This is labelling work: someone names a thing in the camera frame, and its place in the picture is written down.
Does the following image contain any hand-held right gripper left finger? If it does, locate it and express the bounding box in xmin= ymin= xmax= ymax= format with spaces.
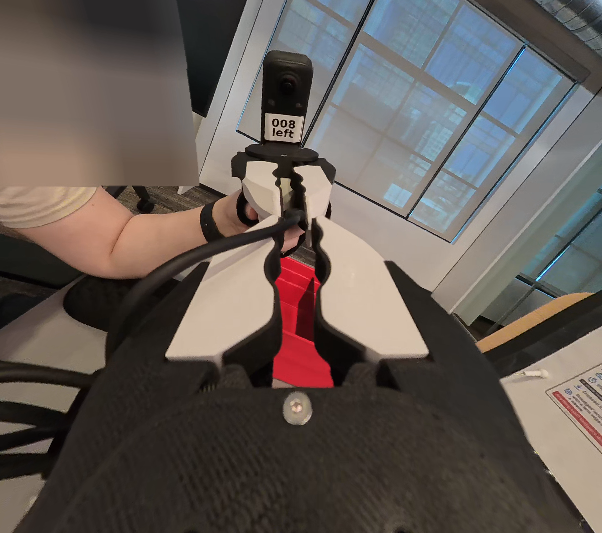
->
xmin=165 ymin=217 xmax=284 ymax=374

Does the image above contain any red plastic bin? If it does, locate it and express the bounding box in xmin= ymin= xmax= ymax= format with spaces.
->
xmin=272 ymin=258 xmax=335 ymax=388

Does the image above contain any thick black usb-c cable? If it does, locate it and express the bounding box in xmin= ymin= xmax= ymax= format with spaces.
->
xmin=0 ymin=208 xmax=307 ymax=481

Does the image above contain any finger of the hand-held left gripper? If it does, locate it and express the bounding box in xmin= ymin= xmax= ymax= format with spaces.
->
xmin=242 ymin=161 xmax=293 ymax=218
xmin=294 ymin=163 xmax=333 ymax=220

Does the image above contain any black wall panel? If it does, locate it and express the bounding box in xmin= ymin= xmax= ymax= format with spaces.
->
xmin=165 ymin=0 xmax=271 ymax=115

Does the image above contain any large grid window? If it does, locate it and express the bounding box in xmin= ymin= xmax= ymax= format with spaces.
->
xmin=235 ymin=0 xmax=591 ymax=244

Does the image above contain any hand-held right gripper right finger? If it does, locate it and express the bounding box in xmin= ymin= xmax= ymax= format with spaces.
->
xmin=312 ymin=216 xmax=432 ymax=364

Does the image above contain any wooden board with clear cover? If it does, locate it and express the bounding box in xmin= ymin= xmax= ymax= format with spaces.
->
xmin=475 ymin=292 xmax=602 ymax=533

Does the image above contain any black wristband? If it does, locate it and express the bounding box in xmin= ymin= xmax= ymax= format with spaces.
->
xmin=200 ymin=201 xmax=225 ymax=242

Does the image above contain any person's left hand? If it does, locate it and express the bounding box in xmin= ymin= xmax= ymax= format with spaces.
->
xmin=213 ymin=190 xmax=306 ymax=257

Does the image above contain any person's left forearm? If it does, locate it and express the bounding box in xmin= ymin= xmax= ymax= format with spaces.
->
xmin=14 ymin=186 xmax=208 ymax=280

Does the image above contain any printed instruction sheet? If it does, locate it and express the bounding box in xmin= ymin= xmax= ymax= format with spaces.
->
xmin=546 ymin=366 xmax=602 ymax=449

